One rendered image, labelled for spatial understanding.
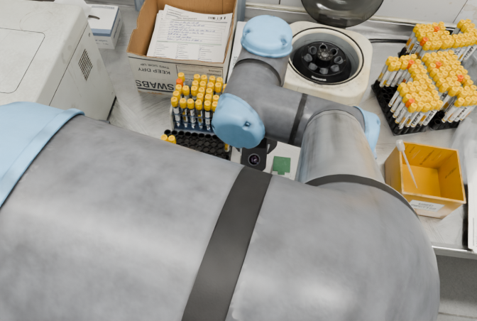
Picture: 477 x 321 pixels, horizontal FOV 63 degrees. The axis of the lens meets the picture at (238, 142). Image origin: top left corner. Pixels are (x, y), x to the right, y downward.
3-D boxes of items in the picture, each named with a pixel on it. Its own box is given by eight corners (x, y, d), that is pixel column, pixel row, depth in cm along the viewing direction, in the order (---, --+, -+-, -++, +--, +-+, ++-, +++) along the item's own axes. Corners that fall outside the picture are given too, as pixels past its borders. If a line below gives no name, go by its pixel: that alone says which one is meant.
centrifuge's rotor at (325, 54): (284, 86, 102) (289, 67, 96) (297, 45, 110) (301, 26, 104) (343, 101, 100) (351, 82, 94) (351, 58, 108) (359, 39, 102)
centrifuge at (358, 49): (259, 121, 103) (263, 91, 92) (283, 43, 118) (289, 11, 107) (350, 143, 100) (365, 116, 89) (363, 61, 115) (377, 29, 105)
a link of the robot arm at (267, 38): (232, 42, 54) (250, 4, 59) (231, 92, 64) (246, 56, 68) (287, 57, 53) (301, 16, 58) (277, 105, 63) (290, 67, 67)
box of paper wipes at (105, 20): (38, 44, 114) (18, 9, 104) (50, 16, 120) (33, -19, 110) (114, 49, 114) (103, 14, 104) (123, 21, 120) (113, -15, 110)
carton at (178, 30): (135, 92, 106) (123, 52, 93) (159, 20, 121) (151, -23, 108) (225, 103, 105) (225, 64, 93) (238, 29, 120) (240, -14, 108)
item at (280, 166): (269, 186, 93) (272, 173, 87) (270, 168, 95) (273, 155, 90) (286, 188, 93) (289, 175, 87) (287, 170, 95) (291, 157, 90)
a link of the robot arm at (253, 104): (289, 135, 49) (309, 72, 54) (205, 111, 50) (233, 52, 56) (281, 165, 55) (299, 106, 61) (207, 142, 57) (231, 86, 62)
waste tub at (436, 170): (385, 210, 91) (401, 192, 82) (382, 160, 98) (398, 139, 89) (443, 220, 90) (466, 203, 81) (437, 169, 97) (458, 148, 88)
